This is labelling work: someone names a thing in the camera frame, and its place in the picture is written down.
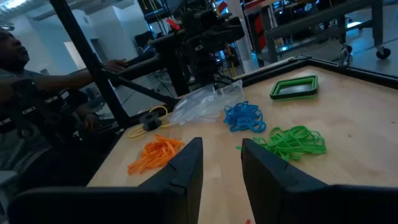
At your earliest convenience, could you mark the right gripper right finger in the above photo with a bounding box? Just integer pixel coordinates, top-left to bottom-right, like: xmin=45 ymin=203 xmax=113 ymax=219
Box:
xmin=241 ymin=138 xmax=398 ymax=224

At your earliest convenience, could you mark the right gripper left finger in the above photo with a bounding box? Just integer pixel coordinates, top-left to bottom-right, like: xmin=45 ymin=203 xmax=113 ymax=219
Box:
xmin=8 ymin=136 xmax=205 ymax=224

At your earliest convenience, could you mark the blue rubber band pile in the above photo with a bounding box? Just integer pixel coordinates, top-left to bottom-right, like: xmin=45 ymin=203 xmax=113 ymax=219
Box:
xmin=223 ymin=101 xmax=267 ymax=133

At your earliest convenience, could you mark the orange rubber band pile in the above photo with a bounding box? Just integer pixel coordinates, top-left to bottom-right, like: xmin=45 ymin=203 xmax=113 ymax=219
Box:
xmin=127 ymin=134 xmax=186 ymax=175

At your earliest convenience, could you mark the green rubber band pile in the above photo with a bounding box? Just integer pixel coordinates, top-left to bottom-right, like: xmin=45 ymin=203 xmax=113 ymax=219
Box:
xmin=235 ymin=125 xmax=328 ymax=162

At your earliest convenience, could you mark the clear plastic bag pile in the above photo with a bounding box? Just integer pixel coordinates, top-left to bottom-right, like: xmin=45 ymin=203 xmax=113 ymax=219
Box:
xmin=169 ymin=80 xmax=246 ymax=125

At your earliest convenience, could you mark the green square collapsible container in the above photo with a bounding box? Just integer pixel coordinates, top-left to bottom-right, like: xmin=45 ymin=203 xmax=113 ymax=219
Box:
xmin=269 ymin=74 xmax=319 ymax=101

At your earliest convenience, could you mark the person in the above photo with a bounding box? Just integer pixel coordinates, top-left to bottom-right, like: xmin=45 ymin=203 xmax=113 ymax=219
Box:
xmin=0 ymin=27 xmax=128 ymax=194

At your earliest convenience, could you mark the black rolling workbench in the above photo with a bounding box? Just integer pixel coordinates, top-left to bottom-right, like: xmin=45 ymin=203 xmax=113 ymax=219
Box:
xmin=244 ymin=0 xmax=392 ymax=67

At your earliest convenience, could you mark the yellow rubber band ring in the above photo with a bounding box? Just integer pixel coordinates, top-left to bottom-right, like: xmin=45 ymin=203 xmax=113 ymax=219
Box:
xmin=128 ymin=105 xmax=172 ymax=139

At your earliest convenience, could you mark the black aluminium table frame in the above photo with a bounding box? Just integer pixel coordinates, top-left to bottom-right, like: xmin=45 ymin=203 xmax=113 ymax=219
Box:
xmin=49 ymin=0 xmax=398 ymax=187

